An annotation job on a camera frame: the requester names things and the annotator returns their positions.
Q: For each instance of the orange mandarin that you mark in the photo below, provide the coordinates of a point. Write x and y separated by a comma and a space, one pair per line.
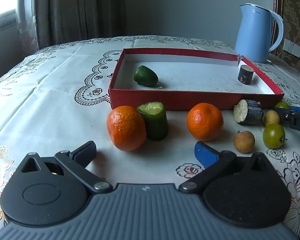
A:
126, 128
205, 122

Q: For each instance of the green tomato front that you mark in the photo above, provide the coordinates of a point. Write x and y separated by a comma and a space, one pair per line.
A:
274, 136

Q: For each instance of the green lime piece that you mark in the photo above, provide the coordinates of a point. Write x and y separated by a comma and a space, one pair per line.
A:
145, 76

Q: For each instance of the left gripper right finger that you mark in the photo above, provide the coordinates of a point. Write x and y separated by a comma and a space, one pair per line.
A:
215, 163

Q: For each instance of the brown curtain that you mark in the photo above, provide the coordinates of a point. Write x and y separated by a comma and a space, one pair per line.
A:
44, 23

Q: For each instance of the blue electric kettle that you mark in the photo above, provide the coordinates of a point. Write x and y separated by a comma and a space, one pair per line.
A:
255, 32

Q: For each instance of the white wall switch panel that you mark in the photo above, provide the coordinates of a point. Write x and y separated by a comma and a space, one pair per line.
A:
291, 48

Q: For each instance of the dark sugarcane piece on table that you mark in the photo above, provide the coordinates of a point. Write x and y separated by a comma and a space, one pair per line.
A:
248, 112

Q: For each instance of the tan longan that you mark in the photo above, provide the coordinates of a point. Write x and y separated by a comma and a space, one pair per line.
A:
244, 142
271, 117

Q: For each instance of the tan longan front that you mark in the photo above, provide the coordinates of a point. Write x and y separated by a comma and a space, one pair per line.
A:
244, 142

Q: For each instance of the dark sugarcane piece in box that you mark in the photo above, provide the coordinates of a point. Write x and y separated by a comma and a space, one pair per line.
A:
245, 74

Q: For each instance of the red shallow cardboard box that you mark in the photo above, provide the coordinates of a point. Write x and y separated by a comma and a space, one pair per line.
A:
188, 77

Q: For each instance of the white embroidered tablecloth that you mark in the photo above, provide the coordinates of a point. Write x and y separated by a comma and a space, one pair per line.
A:
57, 99

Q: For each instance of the green cucumber chunk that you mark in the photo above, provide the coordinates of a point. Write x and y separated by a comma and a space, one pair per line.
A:
154, 116

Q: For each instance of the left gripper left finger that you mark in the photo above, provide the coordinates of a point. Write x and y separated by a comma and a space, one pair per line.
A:
75, 163

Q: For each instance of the green tomato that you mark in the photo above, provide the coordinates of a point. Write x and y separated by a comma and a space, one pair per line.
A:
282, 105
274, 136

